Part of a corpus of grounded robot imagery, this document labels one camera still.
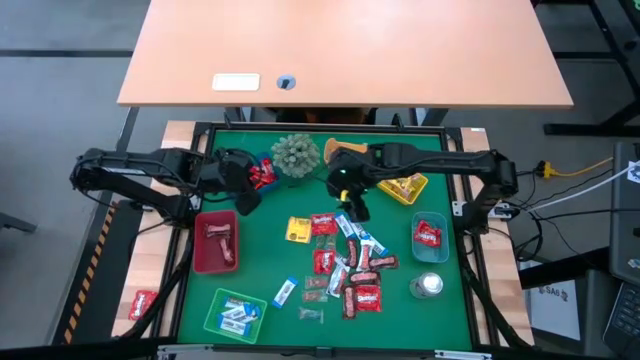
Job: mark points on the yellow Sour Patch packet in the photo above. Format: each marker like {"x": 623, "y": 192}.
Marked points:
{"x": 415, "y": 180}

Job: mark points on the red Skittles packet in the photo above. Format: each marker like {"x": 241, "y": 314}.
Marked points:
{"x": 427, "y": 234}
{"x": 142, "y": 304}
{"x": 368, "y": 299}
{"x": 324, "y": 224}
{"x": 324, "y": 261}

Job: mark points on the red KitKat bar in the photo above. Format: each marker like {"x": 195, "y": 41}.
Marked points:
{"x": 259, "y": 184}
{"x": 255, "y": 172}
{"x": 266, "y": 166}
{"x": 270, "y": 177}

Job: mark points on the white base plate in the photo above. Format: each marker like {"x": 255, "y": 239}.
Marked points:
{"x": 458, "y": 207}
{"x": 195, "y": 202}

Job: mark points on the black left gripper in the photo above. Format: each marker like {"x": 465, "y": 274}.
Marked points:
{"x": 227, "y": 172}

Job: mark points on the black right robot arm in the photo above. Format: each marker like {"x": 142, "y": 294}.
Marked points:
{"x": 440, "y": 156}

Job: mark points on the silver rail bracket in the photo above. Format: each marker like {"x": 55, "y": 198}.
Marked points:
{"x": 180, "y": 351}
{"x": 462, "y": 355}

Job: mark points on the artificial pale green succulent plant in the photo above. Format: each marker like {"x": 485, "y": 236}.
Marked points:
{"x": 296, "y": 155}

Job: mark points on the orange plastic bin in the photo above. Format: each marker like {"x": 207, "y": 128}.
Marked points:
{"x": 334, "y": 147}

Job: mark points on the green table mat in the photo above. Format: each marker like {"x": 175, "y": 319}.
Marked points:
{"x": 400, "y": 325}

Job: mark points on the brown chocolate bar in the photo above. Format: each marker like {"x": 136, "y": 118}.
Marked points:
{"x": 364, "y": 277}
{"x": 351, "y": 253}
{"x": 227, "y": 249}
{"x": 348, "y": 302}
{"x": 383, "y": 262}
{"x": 217, "y": 230}

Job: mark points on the black keyboard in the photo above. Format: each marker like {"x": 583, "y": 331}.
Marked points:
{"x": 622, "y": 315}

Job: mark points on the black desk base frame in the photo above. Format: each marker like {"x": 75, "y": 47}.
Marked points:
{"x": 590, "y": 129}

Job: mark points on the dark grey computer case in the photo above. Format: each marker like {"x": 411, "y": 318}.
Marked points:
{"x": 627, "y": 215}

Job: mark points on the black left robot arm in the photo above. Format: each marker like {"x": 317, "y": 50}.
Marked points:
{"x": 135, "y": 162}

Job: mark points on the teal plastic bin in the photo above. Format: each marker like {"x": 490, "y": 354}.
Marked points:
{"x": 430, "y": 256}

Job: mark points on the green mesh basket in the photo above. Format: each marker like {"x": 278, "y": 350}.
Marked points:
{"x": 212, "y": 320}

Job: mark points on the yellow candy packet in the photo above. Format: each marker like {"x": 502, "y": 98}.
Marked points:
{"x": 392, "y": 186}
{"x": 298, "y": 230}
{"x": 406, "y": 189}

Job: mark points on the white silver candy bar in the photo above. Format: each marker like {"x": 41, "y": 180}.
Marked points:
{"x": 337, "y": 277}

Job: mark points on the white rectangular desk plate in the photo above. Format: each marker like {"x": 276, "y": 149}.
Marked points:
{"x": 236, "y": 82}

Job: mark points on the clear round jar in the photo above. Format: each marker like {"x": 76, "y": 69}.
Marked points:
{"x": 426, "y": 285}

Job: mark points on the black yellow striped floor ramp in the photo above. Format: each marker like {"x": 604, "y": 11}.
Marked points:
{"x": 100, "y": 280}

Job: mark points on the white red candy bar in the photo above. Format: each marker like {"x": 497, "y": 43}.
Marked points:
{"x": 364, "y": 256}

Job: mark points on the yellow mesh basket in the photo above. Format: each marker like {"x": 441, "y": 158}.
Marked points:
{"x": 421, "y": 186}

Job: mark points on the black aluminium rig frame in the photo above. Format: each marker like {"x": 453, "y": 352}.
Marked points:
{"x": 330, "y": 127}

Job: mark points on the white labelled box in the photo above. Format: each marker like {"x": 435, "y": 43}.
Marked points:
{"x": 555, "y": 307}

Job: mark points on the grey chair base leg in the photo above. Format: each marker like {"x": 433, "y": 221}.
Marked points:
{"x": 17, "y": 223}

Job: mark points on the blue plastic bin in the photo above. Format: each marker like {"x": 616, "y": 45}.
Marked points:
{"x": 276, "y": 184}

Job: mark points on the red plastic bin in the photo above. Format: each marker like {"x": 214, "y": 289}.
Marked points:
{"x": 207, "y": 255}

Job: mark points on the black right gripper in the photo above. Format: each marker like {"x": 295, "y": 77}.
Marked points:
{"x": 355, "y": 172}

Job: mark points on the light wooden desk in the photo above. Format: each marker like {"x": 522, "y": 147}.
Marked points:
{"x": 345, "y": 50}

